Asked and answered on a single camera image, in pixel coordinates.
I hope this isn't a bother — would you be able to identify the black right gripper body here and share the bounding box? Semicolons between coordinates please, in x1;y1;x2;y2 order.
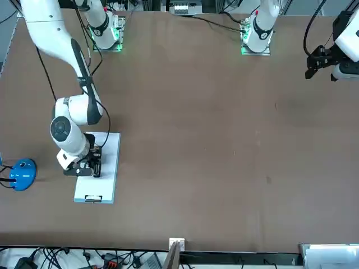
62;159;95;178

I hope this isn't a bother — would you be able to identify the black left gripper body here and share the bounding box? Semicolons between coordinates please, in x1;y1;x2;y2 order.
316;44;342;68

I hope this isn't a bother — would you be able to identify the black stapler with red button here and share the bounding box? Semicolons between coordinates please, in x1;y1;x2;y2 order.
90;144;103;178

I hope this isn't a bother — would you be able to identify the light blue clipboard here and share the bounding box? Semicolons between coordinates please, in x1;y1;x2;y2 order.
73;131;122;205

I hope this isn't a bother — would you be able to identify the white paper sheet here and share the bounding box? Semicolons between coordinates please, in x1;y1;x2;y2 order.
75;132;121;201

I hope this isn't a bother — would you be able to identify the blue desk lamp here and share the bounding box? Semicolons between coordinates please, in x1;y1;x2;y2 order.
0;152;38;192

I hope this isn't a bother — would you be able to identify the black power adapter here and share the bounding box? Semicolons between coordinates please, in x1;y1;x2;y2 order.
13;255;39;269

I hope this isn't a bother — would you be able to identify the grey power adapter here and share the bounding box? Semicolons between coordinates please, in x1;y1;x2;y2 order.
145;253;163;269

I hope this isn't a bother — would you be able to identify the grey metal box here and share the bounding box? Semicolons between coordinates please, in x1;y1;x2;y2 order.
298;243;359;269

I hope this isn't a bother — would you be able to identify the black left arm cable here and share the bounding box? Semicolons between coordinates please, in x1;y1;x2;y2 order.
303;0;329;57

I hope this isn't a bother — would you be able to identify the black cable across table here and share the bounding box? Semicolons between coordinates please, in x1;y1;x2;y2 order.
190;15;245;32

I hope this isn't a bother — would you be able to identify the white table edge bracket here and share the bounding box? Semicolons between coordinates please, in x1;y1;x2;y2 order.
169;238;186;252

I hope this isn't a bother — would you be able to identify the grey camera pole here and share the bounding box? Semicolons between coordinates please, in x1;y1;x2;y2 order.
162;242;182;269

